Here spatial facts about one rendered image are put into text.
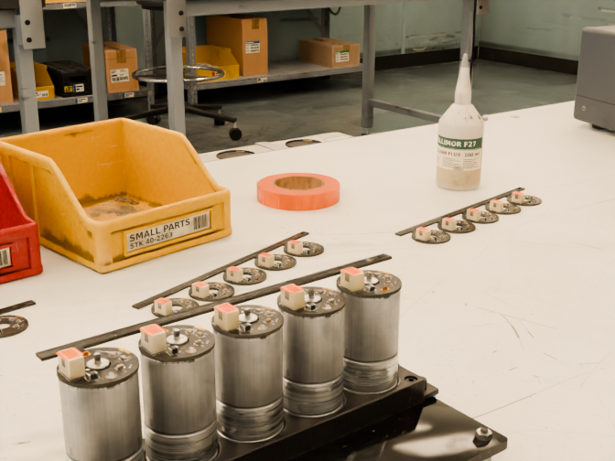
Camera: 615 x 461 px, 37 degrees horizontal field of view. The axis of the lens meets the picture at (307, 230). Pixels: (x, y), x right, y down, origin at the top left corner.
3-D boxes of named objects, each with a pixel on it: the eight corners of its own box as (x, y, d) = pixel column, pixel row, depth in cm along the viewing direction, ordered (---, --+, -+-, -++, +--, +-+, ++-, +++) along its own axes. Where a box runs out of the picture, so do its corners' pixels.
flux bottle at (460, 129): (427, 186, 69) (434, 54, 66) (448, 176, 72) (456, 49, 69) (467, 193, 67) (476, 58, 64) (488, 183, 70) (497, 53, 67)
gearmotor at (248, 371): (296, 448, 33) (296, 319, 31) (241, 472, 31) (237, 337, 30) (258, 420, 35) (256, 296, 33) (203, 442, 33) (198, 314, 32)
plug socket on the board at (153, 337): (174, 348, 29) (173, 329, 29) (150, 356, 29) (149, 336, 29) (161, 339, 30) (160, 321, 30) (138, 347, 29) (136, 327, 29)
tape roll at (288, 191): (329, 185, 70) (329, 170, 69) (348, 208, 64) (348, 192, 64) (252, 188, 68) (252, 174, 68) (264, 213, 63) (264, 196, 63)
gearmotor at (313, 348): (355, 423, 34) (359, 299, 33) (305, 445, 33) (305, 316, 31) (316, 398, 36) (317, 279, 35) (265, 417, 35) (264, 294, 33)
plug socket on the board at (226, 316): (245, 326, 31) (245, 307, 31) (224, 332, 30) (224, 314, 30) (232, 317, 32) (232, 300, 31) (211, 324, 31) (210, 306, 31)
